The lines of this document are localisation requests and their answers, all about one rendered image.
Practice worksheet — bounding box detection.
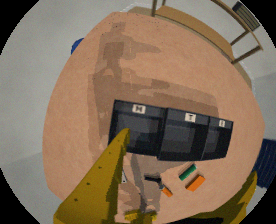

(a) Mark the white domino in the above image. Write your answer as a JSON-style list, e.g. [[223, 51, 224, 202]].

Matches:
[[122, 169, 127, 183]]

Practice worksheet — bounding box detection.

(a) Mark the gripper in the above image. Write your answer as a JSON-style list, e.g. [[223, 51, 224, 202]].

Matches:
[[53, 128, 257, 224]]

